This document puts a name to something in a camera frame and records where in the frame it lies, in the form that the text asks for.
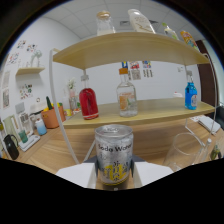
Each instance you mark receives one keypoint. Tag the small green jar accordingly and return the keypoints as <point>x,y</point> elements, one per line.
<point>215,152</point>

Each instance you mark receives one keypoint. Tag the black kettle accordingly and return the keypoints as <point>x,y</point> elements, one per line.
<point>11,148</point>

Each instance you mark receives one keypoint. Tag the glass jar with cork lid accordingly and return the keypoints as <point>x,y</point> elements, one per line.
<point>105,25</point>

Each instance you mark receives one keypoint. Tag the red liquid bottle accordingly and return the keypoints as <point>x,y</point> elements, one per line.
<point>89,103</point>

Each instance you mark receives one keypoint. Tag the clear drinking glass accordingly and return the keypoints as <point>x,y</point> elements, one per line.
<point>181,153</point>

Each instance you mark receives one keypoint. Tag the clear bottle with orange label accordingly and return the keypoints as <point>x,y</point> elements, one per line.
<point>127,100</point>

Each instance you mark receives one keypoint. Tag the orange plant pot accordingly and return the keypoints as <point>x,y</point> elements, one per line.
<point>51,117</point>

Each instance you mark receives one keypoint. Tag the light blue small bottle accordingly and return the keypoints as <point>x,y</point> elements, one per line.
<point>40,128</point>

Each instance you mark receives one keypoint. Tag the clear bottle with green cap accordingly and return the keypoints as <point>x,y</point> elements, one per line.
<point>171,32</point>

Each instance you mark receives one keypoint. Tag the two-tier wooden shelf rack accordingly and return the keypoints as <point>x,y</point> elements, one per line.
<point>126,50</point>

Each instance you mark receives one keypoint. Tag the white notebook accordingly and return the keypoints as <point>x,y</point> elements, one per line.
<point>209,124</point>

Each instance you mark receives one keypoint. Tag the wooden wall shelf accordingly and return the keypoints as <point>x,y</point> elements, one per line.
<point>30,70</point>

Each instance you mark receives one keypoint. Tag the white kitchen scale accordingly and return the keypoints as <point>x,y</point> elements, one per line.
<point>29,143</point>

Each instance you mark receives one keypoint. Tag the brown door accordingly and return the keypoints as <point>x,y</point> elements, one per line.
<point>208,76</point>

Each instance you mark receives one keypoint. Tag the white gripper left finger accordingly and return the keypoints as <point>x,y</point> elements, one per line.
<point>78,173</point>

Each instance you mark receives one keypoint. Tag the silver soda water can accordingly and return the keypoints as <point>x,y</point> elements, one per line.
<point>114,153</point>

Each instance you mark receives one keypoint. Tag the blue liquid bottle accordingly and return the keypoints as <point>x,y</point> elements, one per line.
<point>191,95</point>

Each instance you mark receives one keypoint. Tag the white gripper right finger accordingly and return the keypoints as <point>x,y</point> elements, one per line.
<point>151,172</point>

